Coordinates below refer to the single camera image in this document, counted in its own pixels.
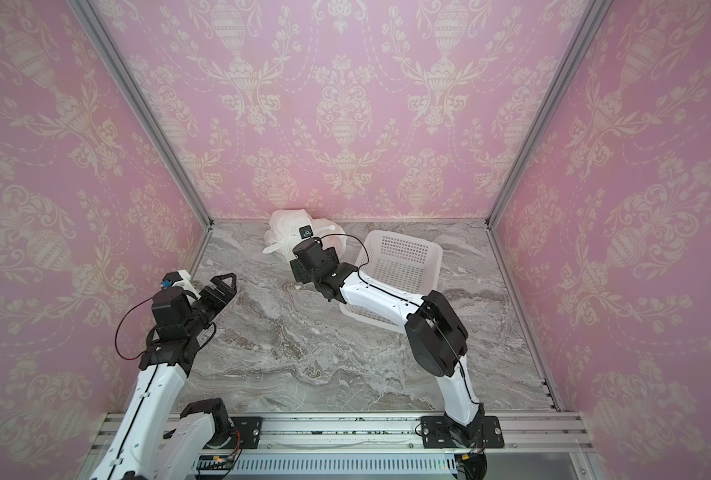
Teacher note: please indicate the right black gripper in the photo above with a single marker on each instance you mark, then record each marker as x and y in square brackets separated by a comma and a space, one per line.
[299, 270]

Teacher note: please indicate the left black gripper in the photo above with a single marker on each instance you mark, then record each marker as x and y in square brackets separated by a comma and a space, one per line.
[228, 293]

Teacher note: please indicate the white plastic bag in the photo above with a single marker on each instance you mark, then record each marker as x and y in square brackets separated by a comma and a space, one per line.
[284, 232]

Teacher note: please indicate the white perforated plastic basket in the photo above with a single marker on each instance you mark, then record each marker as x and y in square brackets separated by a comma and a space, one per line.
[405, 262]

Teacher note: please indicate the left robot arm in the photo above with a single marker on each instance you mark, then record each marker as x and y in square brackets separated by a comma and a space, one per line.
[139, 449]

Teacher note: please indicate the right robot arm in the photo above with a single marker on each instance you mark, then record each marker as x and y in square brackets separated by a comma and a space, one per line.
[435, 333]

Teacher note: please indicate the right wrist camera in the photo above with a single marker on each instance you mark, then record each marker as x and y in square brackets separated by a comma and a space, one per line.
[306, 232]

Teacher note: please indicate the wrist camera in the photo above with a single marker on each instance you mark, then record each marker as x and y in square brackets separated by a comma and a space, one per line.
[182, 279]
[306, 232]

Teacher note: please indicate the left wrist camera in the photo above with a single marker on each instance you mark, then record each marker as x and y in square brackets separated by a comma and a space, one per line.
[182, 279]

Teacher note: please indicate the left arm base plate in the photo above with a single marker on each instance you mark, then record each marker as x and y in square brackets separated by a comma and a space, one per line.
[245, 433]

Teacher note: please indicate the aluminium front rail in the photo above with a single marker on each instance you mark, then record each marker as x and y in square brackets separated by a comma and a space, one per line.
[398, 431]

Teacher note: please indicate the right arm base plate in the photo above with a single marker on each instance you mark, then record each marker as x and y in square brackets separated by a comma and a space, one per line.
[439, 432]

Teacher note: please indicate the left aluminium corner post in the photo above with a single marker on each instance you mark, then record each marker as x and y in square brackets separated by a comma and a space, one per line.
[89, 19]

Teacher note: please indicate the aluminium corner post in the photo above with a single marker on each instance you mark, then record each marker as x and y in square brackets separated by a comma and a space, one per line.
[89, 19]
[582, 38]

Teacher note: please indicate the right aluminium corner post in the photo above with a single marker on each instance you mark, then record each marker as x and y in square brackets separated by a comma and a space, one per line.
[582, 38]

